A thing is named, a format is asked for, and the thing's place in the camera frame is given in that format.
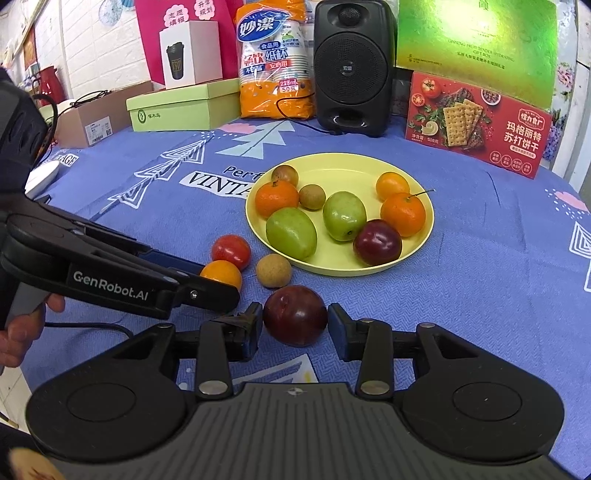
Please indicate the large green mango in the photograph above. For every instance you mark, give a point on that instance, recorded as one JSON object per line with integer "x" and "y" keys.
{"x": 291, "y": 233}

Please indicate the shiny green gift box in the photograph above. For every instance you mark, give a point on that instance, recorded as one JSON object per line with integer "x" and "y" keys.
{"x": 485, "y": 46}

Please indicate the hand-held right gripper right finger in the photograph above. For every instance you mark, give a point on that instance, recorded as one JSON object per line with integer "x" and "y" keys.
{"x": 337, "y": 332}

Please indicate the blue printed tablecloth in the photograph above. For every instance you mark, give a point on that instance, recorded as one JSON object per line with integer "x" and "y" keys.
{"x": 485, "y": 258}

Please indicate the reddish brown jujube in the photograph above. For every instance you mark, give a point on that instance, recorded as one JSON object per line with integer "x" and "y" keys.
{"x": 284, "y": 175}

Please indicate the white oval device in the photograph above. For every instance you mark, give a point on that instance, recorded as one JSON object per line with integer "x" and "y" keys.
{"x": 41, "y": 177}

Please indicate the brown cardboard box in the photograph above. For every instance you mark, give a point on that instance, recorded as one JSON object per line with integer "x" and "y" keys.
{"x": 92, "y": 124}

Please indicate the green apple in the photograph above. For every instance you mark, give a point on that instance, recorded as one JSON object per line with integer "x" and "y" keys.
{"x": 344, "y": 216}

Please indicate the red jug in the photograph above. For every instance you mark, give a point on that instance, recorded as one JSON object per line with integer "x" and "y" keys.
{"x": 46, "y": 85}

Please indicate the magenta paper bag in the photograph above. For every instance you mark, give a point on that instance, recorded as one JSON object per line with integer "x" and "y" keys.
{"x": 227, "y": 50}

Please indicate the dark red plum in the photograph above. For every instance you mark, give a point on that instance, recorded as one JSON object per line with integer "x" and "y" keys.
{"x": 377, "y": 242}
{"x": 295, "y": 318}

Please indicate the white cup box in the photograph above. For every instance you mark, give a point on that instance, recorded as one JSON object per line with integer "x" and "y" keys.
{"x": 207, "y": 50}

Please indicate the yellow plastic plate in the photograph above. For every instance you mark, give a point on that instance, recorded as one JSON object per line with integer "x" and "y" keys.
{"x": 341, "y": 174}

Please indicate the orange mandarin with stem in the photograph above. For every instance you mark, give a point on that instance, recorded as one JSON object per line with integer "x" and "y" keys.
{"x": 402, "y": 214}

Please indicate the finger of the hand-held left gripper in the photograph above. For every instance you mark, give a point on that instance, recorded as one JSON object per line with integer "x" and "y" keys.
{"x": 175, "y": 264}
{"x": 207, "y": 293}

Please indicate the brown longan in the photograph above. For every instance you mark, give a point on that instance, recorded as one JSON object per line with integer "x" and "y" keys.
{"x": 274, "y": 270}
{"x": 312, "y": 196}

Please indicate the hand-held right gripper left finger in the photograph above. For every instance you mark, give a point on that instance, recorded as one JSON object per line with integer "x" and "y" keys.
{"x": 251, "y": 330}

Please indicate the red cherry tomato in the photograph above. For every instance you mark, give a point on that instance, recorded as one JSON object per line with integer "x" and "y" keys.
{"x": 231, "y": 252}

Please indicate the red cracker box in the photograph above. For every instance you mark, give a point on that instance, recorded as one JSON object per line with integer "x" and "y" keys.
{"x": 508, "y": 138}

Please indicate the black speaker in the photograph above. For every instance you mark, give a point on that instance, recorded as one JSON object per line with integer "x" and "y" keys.
{"x": 353, "y": 69}

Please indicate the orange paper cup pack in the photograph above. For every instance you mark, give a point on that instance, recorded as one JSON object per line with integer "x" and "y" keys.
{"x": 263, "y": 101}

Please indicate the small orange kumquat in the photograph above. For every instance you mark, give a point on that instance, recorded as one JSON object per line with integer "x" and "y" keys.
{"x": 222, "y": 273}

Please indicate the person's left hand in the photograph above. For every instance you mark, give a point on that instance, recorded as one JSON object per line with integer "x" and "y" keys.
{"x": 21, "y": 341}

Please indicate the light green lidded box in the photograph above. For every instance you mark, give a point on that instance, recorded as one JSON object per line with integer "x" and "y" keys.
{"x": 184, "y": 110}

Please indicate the yellow-orange cherry tomato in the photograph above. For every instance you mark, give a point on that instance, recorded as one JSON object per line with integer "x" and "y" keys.
{"x": 392, "y": 186}

